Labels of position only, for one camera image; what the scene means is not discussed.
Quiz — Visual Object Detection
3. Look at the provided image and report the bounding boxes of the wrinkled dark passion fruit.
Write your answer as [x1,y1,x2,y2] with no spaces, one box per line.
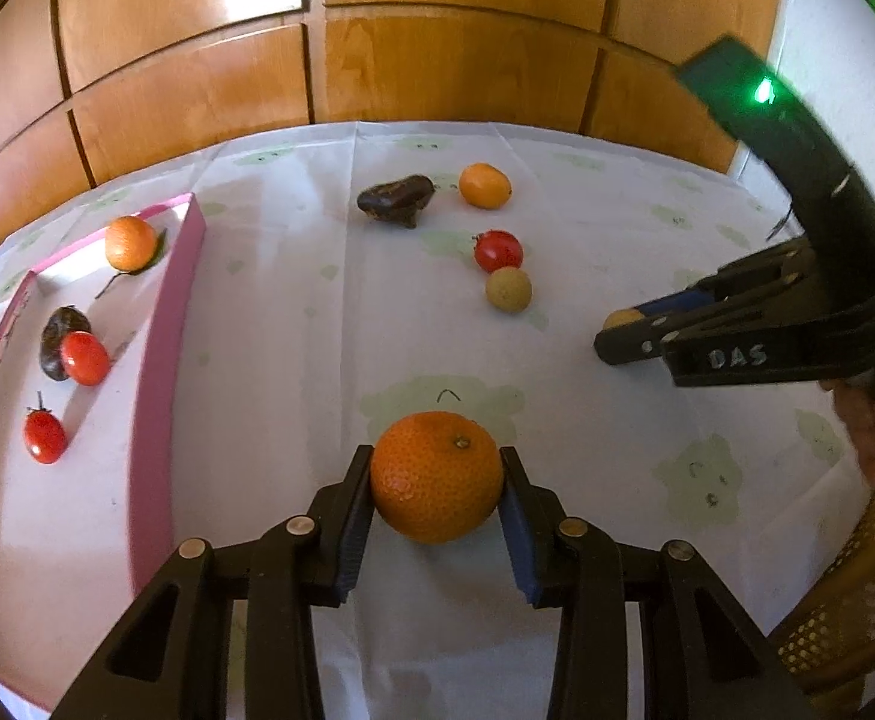
[356,175,436,230]

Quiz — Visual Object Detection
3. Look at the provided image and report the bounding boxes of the rattan chair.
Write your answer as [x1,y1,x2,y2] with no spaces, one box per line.
[771,487,875,720]

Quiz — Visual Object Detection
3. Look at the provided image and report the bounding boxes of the pink cardboard tray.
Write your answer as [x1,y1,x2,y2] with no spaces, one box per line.
[0,193,208,713]

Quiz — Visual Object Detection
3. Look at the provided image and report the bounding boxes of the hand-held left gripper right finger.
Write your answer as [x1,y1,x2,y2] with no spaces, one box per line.
[499,446,821,720]

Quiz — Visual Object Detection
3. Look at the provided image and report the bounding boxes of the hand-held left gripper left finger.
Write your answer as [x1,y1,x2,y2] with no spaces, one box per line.
[47,444,376,720]

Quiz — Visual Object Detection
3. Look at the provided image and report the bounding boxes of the large mandarin orange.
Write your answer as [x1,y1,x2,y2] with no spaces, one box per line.
[369,411,505,545]

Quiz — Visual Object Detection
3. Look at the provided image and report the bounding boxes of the white cloud print tablecloth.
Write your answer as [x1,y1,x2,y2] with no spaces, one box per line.
[0,120,875,720]

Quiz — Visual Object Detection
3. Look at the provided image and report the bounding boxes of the small mandarin orange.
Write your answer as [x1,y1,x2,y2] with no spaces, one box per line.
[459,163,513,210]

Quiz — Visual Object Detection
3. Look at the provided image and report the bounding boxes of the wooden panelled wardrobe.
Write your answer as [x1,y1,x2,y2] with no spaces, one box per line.
[0,0,787,271]

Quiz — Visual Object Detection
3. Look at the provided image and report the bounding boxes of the red cherry tomato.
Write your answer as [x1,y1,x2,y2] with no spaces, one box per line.
[474,229,524,275]
[60,331,112,387]
[23,392,68,465]

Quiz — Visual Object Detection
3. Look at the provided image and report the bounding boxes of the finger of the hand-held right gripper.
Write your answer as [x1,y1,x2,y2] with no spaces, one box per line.
[594,300,875,391]
[606,236,821,331]

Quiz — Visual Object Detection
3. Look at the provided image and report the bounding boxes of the person's right hand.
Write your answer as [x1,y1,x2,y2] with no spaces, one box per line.
[820,375,875,488]

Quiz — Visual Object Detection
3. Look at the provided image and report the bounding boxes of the round dark passion fruit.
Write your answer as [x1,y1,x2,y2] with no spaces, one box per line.
[40,305,94,382]

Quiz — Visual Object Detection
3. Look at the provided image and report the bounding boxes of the mandarin orange with stem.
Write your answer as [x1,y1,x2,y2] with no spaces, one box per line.
[94,215,167,299]

